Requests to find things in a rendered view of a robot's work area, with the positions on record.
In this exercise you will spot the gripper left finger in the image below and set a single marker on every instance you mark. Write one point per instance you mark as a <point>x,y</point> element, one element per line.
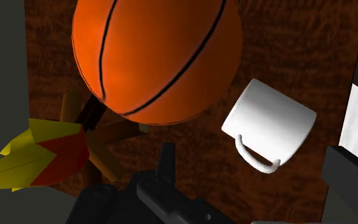
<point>163,192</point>

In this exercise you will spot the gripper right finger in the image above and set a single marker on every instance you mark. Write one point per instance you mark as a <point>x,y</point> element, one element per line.
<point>352,186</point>

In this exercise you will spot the brown wooden stick toy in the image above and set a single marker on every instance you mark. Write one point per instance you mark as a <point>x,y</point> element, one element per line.
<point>104,155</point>

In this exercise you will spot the white mug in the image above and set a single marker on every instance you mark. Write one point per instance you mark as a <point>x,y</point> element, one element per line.
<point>268,124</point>

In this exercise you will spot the yellow and red angular toy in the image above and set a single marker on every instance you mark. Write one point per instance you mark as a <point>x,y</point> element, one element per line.
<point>36,158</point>

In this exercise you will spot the orange basketball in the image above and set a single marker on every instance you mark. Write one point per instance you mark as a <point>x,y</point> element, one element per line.
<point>154,56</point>

